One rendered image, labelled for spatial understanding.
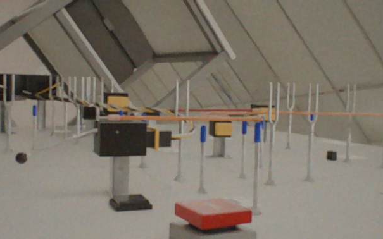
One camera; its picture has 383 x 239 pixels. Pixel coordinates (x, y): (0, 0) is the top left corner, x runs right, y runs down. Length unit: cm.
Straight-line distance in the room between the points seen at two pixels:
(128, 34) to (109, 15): 9
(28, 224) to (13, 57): 768
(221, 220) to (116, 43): 135
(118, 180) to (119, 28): 115
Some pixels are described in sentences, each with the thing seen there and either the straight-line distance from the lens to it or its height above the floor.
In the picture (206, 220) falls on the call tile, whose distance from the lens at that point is 44.
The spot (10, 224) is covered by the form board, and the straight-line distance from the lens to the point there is 55.
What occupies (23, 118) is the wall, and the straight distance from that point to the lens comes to 813.
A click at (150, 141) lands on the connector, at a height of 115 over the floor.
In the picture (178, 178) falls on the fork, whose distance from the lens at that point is 75.
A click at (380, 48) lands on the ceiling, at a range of 371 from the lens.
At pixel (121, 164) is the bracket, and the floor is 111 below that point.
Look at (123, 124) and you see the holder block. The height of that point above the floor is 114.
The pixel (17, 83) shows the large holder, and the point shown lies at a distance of 133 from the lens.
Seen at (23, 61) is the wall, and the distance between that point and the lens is 820.
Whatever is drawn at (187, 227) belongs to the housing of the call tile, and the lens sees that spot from 46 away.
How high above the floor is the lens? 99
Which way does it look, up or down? 19 degrees up
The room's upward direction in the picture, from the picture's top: 49 degrees clockwise
